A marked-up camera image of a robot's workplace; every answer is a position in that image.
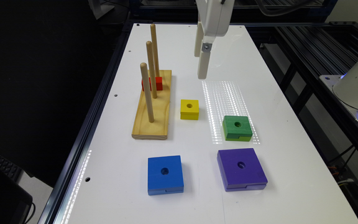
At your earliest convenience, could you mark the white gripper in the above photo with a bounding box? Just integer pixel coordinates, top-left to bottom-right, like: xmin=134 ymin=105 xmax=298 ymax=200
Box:
xmin=194 ymin=0 xmax=234 ymax=80

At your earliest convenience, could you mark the red wooden block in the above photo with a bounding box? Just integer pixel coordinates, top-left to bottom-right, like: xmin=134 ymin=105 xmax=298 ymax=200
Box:
xmin=142 ymin=77 xmax=163 ymax=91

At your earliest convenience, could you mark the yellow wooden block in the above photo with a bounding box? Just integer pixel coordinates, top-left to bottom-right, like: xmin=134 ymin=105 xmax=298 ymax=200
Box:
xmin=180 ymin=100 xmax=200 ymax=120

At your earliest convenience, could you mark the green wooden block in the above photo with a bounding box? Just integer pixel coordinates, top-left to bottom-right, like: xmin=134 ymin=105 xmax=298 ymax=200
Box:
xmin=223 ymin=115 xmax=253 ymax=142

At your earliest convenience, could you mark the purple wooden block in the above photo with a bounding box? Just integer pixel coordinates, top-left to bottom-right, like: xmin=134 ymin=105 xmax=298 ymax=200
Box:
xmin=217 ymin=148 xmax=268 ymax=192

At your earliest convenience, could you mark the blue wooden block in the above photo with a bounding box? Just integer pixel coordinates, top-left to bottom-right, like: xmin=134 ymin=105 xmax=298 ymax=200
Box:
xmin=147 ymin=156 xmax=184 ymax=195

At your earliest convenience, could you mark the rear wooden peg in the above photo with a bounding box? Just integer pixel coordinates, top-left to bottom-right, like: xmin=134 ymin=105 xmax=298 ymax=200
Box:
xmin=150 ymin=24 xmax=160 ymax=77

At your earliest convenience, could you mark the wooden peg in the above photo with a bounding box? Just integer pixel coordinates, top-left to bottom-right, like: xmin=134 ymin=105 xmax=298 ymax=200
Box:
xmin=146 ymin=41 xmax=157 ymax=99
xmin=150 ymin=24 xmax=160 ymax=77
xmin=140 ymin=62 xmax=154 ymax=123

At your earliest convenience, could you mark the middle wooden peg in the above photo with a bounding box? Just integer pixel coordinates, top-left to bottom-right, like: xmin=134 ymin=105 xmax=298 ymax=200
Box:
xmin=146 ymin=41 xmax=157 ymax=99

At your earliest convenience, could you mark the front wooden peg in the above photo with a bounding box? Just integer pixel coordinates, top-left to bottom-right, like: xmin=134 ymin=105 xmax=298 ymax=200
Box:
xmin=140 ymin=62 xmax=154 ymax=123

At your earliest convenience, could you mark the wooden peg base board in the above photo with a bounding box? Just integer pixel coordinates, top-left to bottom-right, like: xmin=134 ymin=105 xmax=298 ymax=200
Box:
xmin=132 ymin=70 xmax=172 ymax=140

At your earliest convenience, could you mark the black monitor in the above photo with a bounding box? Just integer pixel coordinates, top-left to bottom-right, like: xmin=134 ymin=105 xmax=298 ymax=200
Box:
xmin=0 ymin=170 xmax=32 ymax=224

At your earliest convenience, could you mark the black aluminium frame rail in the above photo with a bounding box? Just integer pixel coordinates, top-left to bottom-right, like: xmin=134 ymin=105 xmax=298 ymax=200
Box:
xmin=38 ymin=20 xmax=136 ymax=224

